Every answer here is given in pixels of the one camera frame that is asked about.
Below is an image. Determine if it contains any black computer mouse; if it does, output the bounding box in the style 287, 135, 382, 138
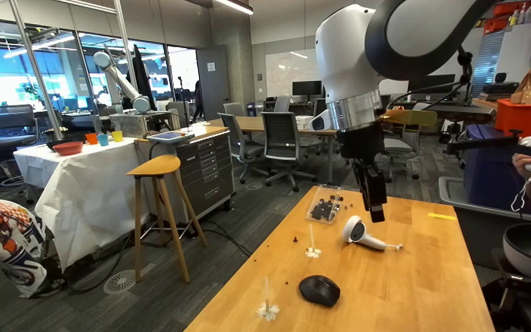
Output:
299, 275, 341, 308

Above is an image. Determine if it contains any monitor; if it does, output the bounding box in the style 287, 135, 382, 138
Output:
292, 80, 323, 97

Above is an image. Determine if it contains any clear plastic box of screws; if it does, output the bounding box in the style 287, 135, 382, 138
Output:
306, 185, 343, 225

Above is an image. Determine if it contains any grey office chair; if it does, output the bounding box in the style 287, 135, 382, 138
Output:
217, 113, 271, 185
260, 111, 318, 193

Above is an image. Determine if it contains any white hand controller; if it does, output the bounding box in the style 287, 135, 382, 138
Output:
342, 215, 404, 252

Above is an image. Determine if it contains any whiteboard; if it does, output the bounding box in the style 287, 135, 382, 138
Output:
265, 47, 321, 98

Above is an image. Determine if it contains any grey plastic tray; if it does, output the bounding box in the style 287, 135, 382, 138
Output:
438, 176, 531, 227

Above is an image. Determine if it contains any grey tool cabinet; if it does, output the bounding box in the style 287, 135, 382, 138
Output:
175, 130, 236, 223

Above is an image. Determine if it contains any grey door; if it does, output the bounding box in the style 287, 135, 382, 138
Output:
195, 44, 232, 121

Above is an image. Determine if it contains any orange bin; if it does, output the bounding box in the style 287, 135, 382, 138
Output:
495, 98, 531, 140

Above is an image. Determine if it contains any tablet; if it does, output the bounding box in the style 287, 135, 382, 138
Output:
146, 130, 195, 145

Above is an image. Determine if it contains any wooden stool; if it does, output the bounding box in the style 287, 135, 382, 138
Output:
126, 154, 208, 284

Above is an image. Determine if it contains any round floor vent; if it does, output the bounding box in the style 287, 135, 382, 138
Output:
103, 269, 137, 296

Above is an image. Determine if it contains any table with white cloth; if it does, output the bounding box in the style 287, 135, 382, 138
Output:
13, 137, 152, 273

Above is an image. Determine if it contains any red bowl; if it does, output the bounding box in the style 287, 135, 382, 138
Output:
52, 141, 84, 156

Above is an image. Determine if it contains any black bowl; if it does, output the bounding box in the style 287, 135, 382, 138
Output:
46, 136, 87, 152

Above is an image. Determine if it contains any black office chair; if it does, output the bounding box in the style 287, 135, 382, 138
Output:
0, 104, 41, 190

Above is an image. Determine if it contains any patterned cloth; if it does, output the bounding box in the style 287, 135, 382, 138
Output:
0, 199, 55, 299

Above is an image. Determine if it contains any white plastic post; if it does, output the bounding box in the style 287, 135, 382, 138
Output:
257, 276, 280, 322
305, 224, 322, 258

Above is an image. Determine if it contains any camera on mount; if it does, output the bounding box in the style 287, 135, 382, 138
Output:
444, 130, 523, 156

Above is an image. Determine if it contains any black cable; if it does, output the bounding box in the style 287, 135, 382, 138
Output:
65, 217, 253, 293

